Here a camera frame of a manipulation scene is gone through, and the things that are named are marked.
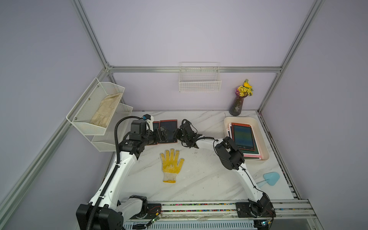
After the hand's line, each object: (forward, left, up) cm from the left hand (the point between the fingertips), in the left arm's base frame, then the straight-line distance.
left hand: (162, 134), depth 77 cm
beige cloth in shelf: (+13, +33, +7) cm, 36 cm away
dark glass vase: (+37, -52, -13) cm, 65 cm away
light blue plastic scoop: (-16, -65, -22) cm, 70 cm away
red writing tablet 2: (+14, -54, -21) cm, 60 cm away
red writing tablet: (+25, +11, -23) cm, 36 cm away
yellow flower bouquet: (+38, -55, +1) cm, 67 cm away
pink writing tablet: (-2, -61, -22) cm, 65 cm away
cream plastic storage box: (+14, -65, -19) cm, 69 cm away
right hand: (+16, -5, -22) cm, 27 cm away
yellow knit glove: (-9, -3, -21) cm, 23 cm away
